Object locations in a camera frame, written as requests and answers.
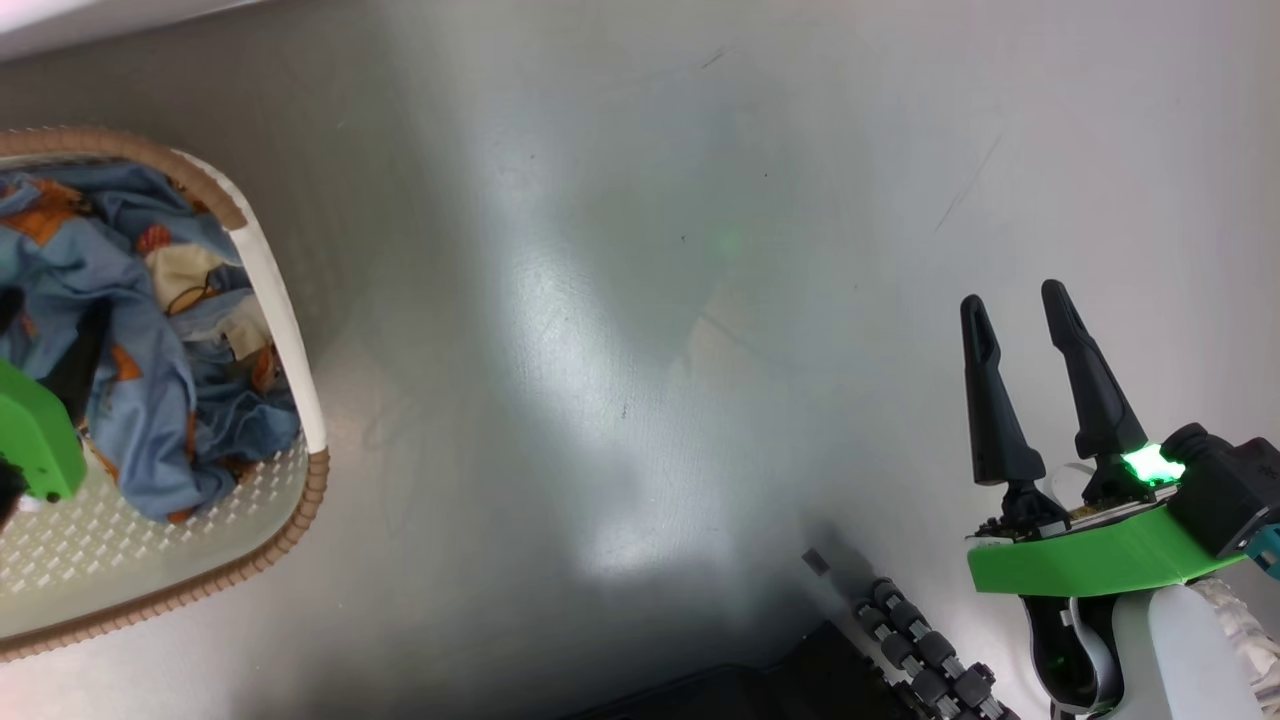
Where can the blue bear print garment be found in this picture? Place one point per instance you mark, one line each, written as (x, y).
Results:
(150, 420)

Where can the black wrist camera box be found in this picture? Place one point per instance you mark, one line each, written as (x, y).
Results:
(1220, 490)

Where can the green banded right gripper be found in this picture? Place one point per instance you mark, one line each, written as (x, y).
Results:
(1080, 560)

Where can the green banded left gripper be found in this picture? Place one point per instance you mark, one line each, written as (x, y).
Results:
(40, 440)

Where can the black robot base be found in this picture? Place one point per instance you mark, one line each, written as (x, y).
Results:
(780, 685)

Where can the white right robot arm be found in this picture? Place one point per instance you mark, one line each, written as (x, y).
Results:
(1170, 650)

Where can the white perforated basket brown rim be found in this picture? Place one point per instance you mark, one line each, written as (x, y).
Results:
(270, 300)

